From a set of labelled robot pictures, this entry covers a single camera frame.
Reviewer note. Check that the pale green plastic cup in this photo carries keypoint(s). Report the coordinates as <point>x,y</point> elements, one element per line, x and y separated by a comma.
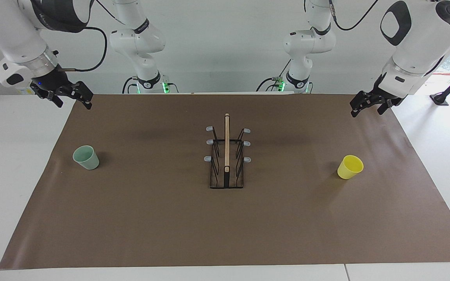
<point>87,159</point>

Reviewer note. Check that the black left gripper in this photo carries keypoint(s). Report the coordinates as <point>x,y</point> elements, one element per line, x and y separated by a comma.
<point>387,89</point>

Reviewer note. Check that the yellow plastic cup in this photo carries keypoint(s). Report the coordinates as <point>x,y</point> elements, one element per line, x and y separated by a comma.
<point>350,168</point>

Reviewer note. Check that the white wall socket box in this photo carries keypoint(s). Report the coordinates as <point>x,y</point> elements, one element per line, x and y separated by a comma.
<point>25,91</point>

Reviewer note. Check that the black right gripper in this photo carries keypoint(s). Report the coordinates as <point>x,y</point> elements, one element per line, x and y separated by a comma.
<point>51,82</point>

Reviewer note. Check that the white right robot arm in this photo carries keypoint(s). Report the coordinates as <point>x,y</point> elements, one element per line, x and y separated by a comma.
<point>12,33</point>

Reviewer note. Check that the brown paper table mat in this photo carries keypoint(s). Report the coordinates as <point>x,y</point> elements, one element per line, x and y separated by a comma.
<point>225,226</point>

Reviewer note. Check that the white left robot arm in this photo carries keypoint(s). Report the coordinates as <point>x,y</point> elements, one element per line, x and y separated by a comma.
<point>416,43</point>

